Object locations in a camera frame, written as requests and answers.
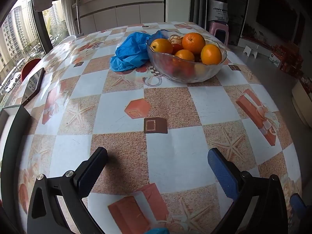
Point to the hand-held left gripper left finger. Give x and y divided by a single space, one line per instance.
85 180

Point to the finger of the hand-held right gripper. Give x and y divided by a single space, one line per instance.
297 206

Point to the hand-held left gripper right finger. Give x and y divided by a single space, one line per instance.
223 173

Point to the white foam tray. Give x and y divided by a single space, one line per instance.
17 126

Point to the clear glass bowl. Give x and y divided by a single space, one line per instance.
185 76

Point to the person's left hand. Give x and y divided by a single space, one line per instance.
157 231

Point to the beige round pouf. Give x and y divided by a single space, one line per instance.
302 102

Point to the black smartphone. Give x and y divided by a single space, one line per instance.
33 85

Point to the smooth round orange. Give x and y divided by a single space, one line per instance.
211 54

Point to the small round orange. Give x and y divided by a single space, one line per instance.
184 55

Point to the small white step stool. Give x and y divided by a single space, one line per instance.
246 50

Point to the red plastic chair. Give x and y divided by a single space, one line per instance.
28 67

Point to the red tomato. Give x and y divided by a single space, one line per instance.
177 48

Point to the stack of red gift boxes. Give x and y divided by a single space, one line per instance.
290 58

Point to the blue plastic bag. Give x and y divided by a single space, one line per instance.
131 51

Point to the pink plastic stool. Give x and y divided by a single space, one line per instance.
214 26

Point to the white printed bag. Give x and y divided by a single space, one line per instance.
218 11

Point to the black television screen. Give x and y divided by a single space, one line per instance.
275 12

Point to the white kitchen cabinet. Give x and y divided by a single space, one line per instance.
126 14

